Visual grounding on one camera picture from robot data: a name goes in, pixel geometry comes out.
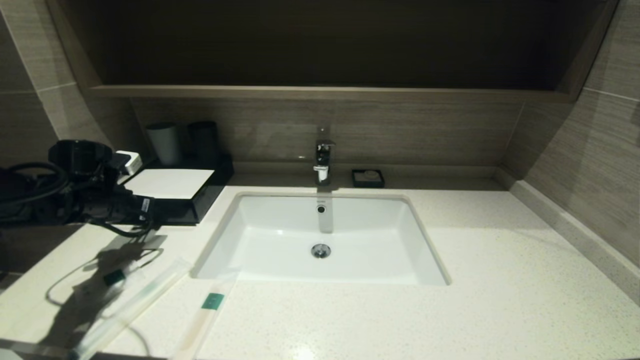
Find black drawer box housing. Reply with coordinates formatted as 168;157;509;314
120;168;224;225

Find white paper card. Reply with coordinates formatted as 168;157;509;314
123;168;216;200

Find pale grey cup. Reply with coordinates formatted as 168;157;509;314
145;122;182;166

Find small clear green-label sachet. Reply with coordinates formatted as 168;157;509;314
75;262;149;314

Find black cup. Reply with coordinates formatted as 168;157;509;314
187;120;220;165

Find long clear toothbrush packet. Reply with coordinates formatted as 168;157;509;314
65;257;194;360

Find beige comb packet green label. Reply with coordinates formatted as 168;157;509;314
170;272;241;360

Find chrome faucet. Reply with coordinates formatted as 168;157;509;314
313;126;337;187

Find black soap dish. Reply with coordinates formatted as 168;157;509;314
351;169;386;189

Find white ceramic sink basin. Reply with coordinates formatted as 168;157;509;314
192;192;452;287

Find thin black camera cable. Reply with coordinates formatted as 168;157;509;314
100;219;157;239

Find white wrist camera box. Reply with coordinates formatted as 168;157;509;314
115;150;144;176

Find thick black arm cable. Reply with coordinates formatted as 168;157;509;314
0;161;71;206

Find wooden wall shelf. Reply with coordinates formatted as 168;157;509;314
87;84;574;104

